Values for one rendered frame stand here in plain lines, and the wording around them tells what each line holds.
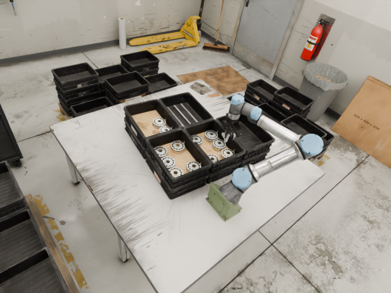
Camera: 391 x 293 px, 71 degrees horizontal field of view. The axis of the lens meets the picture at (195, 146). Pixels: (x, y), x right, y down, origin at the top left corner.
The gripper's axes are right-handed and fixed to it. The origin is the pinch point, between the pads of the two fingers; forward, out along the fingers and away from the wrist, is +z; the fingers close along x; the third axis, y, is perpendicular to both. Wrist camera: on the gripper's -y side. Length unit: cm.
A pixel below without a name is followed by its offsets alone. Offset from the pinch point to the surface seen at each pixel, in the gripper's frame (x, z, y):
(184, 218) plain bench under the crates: 48, 27, -24
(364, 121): -251, 85, 5
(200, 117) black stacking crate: -9, 18, 47
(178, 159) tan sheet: 32.3, 15.2, 12.2
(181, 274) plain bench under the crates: 67, 26, -53
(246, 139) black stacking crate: -28.8, 19.4, 8.4
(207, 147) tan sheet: 6.8, 16.9, 13.5
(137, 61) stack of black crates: -21, 54, 208
